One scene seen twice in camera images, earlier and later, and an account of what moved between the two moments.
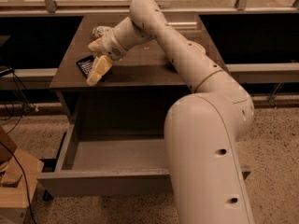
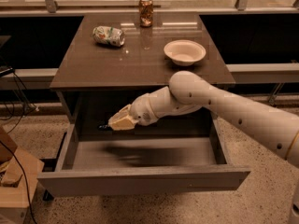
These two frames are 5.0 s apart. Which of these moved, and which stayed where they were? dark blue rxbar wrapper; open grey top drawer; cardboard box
Moved: dark blue rxbar wrapper
Stayed: cardboard box; open grey top drawer
